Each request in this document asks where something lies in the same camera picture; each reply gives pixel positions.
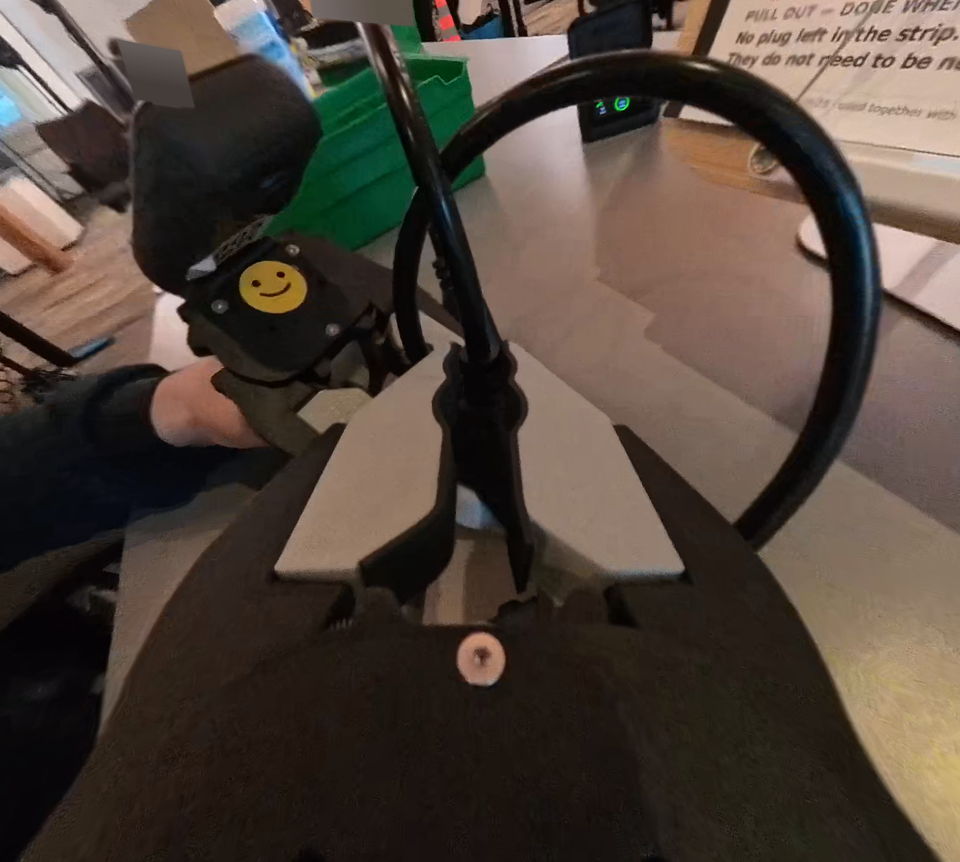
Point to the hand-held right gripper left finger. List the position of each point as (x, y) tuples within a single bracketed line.
[(375, 495)]

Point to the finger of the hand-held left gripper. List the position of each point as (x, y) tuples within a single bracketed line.
[(337, 405), (442, 337)]

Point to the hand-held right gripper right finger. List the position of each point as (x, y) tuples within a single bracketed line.
[(592, 502)]

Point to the person's left forearm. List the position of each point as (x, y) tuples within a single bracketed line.
[(75, 457)]

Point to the person's left hand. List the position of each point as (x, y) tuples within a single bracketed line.
[(195, 405)]

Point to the green plastic bin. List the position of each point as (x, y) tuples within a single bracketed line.
[(375, 157)]

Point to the small blue flat object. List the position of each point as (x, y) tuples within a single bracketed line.
[(91, 346)]

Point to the dark office chair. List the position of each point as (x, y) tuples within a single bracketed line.
[(86, 142)]

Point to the white canister blue label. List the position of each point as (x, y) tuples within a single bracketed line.
[(259, 30)]

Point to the orange traffic cone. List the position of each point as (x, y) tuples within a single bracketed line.
[(446, 15)]

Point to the brown cardboard box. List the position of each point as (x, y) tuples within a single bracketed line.
[(180, 22)]

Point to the dark charging case with screen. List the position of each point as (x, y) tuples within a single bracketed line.
[(615, 30)]

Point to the printed instruction board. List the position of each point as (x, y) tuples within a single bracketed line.
[(840, 15)]

